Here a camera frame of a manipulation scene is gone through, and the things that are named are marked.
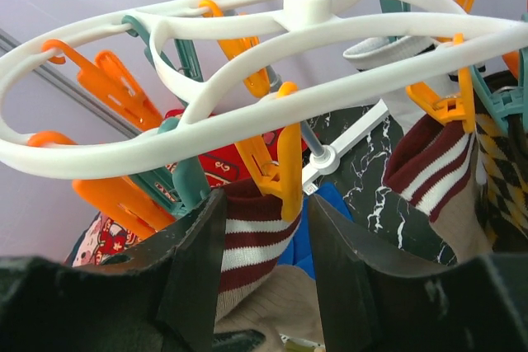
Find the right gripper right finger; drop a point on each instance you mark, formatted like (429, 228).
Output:
(374, 297)

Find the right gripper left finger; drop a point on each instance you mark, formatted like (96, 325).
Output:
(159, 295)

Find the white round clip hanger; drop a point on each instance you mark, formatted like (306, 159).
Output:
(299, 26)

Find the red cartoon print pillow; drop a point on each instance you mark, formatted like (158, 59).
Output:
(135, 207)

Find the maroon striped beige sock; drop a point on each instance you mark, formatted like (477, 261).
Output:
(433, 168)
(256, 291)

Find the brown yellow diamond sock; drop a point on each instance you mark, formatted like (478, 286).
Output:
(501, 207)

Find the white black striped sock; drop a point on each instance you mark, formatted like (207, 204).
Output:
(378, 52)

